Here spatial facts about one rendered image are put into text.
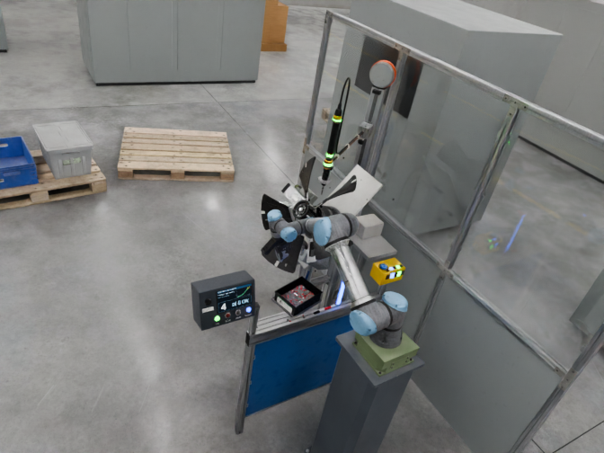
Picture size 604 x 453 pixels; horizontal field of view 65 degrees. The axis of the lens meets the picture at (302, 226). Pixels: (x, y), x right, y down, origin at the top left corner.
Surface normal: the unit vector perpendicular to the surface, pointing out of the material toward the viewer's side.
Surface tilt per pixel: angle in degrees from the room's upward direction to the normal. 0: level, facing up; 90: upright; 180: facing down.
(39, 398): 0
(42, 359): 0
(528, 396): 90
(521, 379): 90
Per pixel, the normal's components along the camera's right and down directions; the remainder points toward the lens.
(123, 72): 0.47, 0.56
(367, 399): -0.25, 0.52
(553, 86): -0.87, 0.16
